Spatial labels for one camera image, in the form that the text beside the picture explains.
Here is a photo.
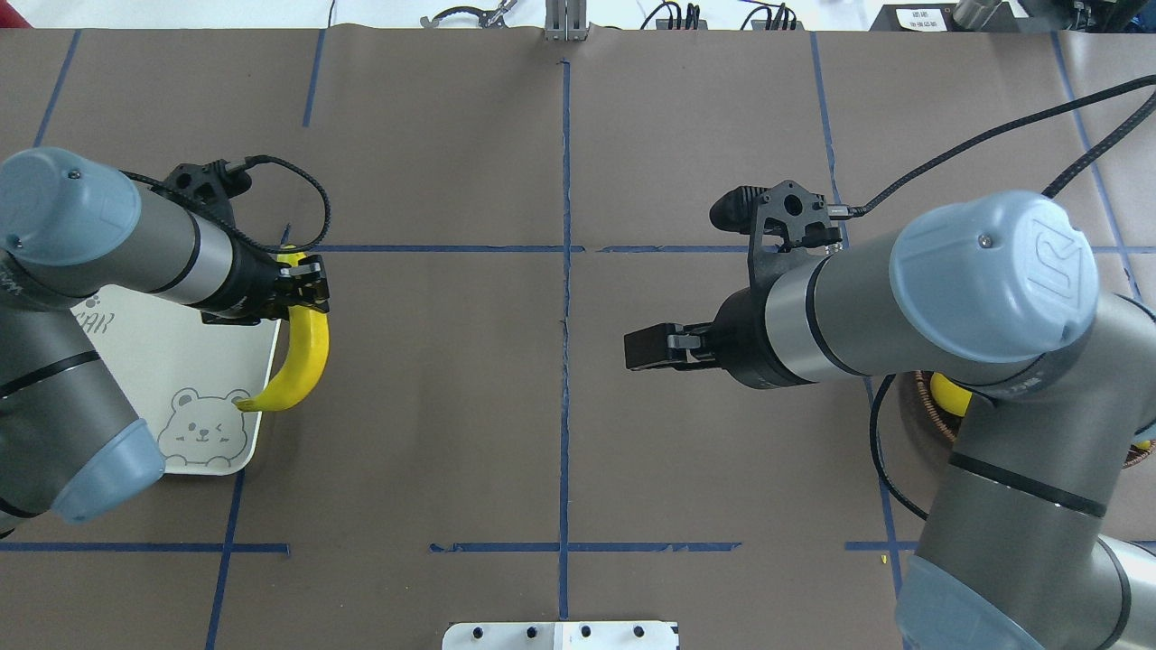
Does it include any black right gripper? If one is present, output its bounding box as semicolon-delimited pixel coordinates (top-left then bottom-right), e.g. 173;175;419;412
623;289;786;387

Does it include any yellow banana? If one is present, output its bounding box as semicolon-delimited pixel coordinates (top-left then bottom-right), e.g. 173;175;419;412
235;246;329;413

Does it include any yellow lemon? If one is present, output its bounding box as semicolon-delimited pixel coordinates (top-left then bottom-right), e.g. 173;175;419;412
928;374;975;418

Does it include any white bear tray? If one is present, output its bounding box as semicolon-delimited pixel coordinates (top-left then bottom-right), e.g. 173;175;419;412
71;285;281;477

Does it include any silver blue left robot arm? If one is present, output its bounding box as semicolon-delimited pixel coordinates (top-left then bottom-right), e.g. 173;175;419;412
3;145;333;535

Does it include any brown wicker basket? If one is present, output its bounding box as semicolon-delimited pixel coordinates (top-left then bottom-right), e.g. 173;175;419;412
914;368;1156;470

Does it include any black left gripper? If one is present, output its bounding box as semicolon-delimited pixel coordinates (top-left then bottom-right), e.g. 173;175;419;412
200;251;331;326

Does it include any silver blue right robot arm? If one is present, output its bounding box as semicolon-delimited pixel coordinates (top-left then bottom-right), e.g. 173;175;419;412
624;180;1153;649

